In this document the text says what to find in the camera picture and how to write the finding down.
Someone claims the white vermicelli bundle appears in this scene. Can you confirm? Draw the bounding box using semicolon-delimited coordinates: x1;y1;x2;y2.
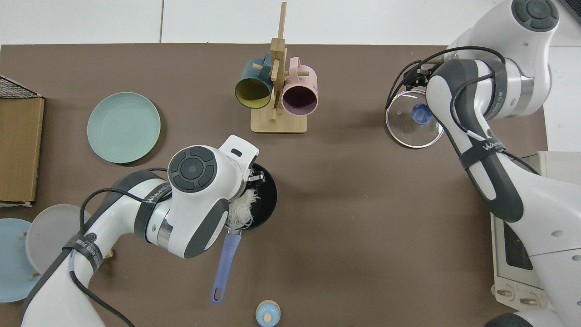
225;188;261;232

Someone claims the glass lid blue knob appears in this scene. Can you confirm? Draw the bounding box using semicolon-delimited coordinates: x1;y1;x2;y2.
385;89;445;149

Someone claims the pale green plate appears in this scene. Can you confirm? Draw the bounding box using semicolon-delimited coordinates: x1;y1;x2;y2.
87;92;161;164

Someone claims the frosted white plate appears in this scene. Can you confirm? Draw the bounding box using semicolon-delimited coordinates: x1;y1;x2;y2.
25;204;92;275

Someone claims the wooden plate rack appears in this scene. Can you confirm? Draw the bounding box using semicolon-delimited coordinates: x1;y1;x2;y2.
20;232;114;279

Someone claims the light blue plate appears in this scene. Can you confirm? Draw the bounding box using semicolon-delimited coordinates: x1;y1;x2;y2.
0;218;42;303

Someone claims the wooden cup stand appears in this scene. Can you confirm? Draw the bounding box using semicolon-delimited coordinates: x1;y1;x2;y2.
251;1;310;134

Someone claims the teal cup yellow inside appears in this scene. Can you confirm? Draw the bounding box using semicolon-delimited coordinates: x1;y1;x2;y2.
234;52;275;109

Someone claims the pink cup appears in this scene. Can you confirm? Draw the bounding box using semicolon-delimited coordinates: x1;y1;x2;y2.
281;57;319;116

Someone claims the brown table cloth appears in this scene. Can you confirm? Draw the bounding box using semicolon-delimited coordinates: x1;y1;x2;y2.
0;43;549;327

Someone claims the small blue round thing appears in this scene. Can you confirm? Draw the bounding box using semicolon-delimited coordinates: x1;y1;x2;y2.
255;300;281;327

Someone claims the dark grey panel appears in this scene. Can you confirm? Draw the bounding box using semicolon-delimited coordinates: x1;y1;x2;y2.
559;0;581;24

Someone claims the pale toaster oven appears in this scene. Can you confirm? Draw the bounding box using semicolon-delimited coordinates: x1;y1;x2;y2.
490;150;581;315

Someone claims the black pot purple handle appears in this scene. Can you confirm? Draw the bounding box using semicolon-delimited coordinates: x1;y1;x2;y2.
211;163;278;306

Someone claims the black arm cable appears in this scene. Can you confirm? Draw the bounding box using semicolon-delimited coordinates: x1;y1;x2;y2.
385;45;541;176
68;167;171;327

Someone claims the wire basket wooden floor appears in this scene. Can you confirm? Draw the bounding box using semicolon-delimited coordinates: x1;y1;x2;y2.
0;76;45;208

